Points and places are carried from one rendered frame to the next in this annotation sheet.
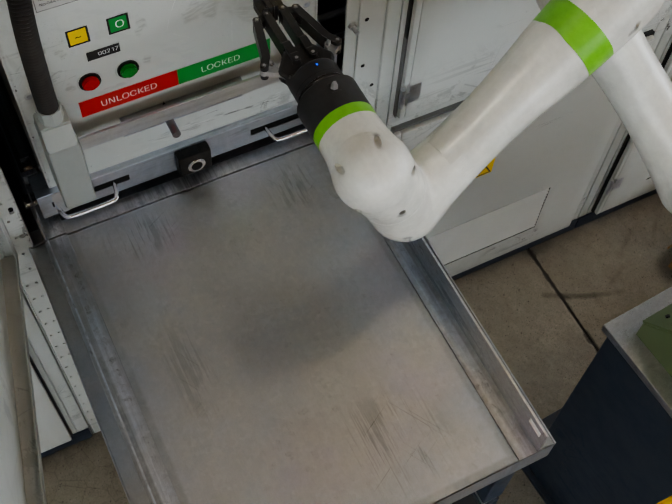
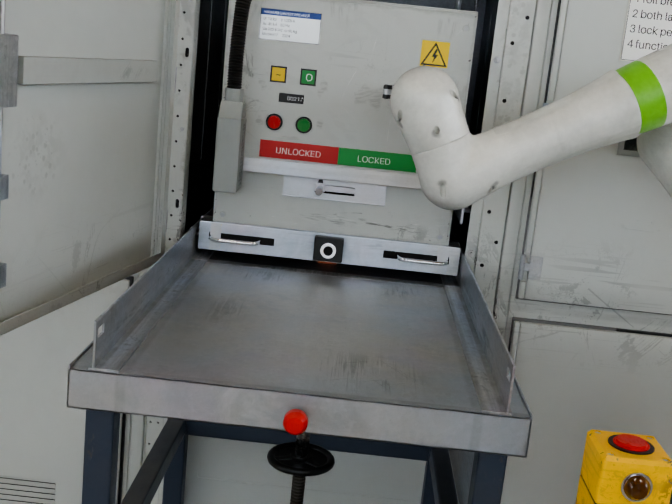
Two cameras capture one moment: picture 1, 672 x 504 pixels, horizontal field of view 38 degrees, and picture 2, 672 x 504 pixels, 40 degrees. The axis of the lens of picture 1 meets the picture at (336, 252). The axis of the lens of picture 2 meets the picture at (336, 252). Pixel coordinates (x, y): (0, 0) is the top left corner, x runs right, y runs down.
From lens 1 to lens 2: 1.36 m
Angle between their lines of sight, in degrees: 52
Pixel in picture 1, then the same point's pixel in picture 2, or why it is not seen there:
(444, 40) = (566, 213)
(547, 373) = not seen: outside the picture
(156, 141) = (305, 219)
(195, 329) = (252, 302)
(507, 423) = (488, 395)
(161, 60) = (329, 131)
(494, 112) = (546, 110)
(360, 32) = not seen: hidden behind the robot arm
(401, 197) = (435, 100)
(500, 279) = not seen: outside the picture
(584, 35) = (636, 72)
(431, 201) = (470, 153)
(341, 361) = (357, 339)
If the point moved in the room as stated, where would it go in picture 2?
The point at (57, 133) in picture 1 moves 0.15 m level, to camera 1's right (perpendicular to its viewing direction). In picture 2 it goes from (231, 106) to (295, 115)
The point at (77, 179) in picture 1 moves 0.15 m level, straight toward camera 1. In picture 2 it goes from (228, 158) to (209, 167)
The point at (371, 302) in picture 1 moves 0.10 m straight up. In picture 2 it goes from (413, 332) to (420, 274)
